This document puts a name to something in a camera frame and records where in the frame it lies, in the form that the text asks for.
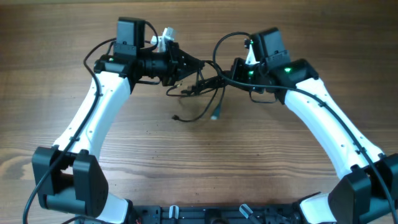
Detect black cable bundle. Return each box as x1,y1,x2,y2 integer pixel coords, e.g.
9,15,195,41
165,60,228,123

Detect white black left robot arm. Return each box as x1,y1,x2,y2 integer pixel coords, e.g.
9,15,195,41
30,17,204,223

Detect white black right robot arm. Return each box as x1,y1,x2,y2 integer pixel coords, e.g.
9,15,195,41
215,28,397,223

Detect black right camera cable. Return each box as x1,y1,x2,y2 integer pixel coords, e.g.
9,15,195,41
212,31,397,218

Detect black camera cable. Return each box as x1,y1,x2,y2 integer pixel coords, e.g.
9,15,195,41
22,21,161,224
212,31,397,218

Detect black left camera cable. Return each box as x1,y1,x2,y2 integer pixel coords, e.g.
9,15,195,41
22,21,161,224

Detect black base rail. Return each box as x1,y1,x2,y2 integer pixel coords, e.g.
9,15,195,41
123,203,307,224

